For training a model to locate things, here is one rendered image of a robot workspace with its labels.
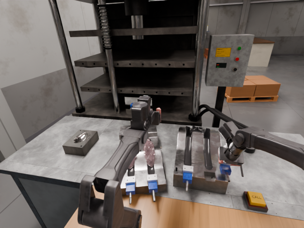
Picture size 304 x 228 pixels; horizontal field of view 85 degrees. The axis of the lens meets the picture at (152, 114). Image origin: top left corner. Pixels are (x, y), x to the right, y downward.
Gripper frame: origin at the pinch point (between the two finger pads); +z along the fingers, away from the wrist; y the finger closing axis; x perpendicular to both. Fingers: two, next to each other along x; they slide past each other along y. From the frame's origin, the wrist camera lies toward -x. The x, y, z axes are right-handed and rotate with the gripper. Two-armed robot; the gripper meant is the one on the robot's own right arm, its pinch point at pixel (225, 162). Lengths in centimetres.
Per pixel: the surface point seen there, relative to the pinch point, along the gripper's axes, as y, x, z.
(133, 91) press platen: 71, -72, 31
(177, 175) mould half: 22.1, 8.9, 4.8
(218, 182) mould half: 2.3, 8.7, 3.8
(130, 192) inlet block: 42.6, 21.3, 4.1
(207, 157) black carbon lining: 6.1, -6.3, 10.6
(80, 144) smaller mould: 86, -3, 18
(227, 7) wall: -145, -949, 248
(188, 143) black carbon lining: 16.7, -15.1, 13.1
